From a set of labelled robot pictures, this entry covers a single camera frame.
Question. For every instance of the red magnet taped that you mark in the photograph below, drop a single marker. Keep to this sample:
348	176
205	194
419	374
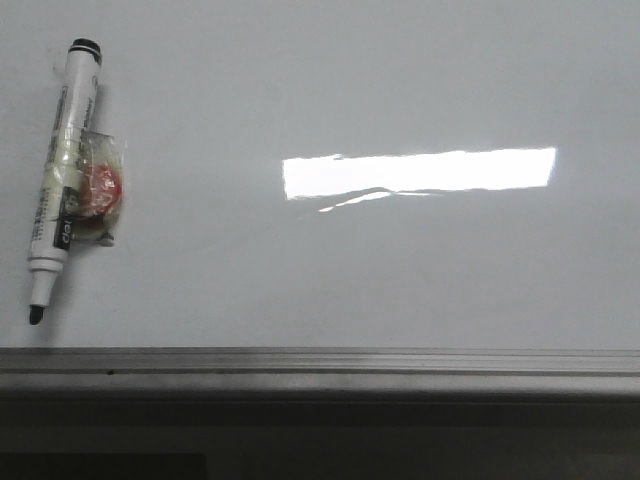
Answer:
102	189

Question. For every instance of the white dry-erase marker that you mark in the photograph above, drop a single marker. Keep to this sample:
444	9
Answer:
59	194

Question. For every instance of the white whiteboard surface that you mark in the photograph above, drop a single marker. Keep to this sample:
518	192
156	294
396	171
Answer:
439	174

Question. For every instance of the aluminium whiteboard frame rail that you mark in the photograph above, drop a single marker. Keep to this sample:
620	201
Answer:
342	374

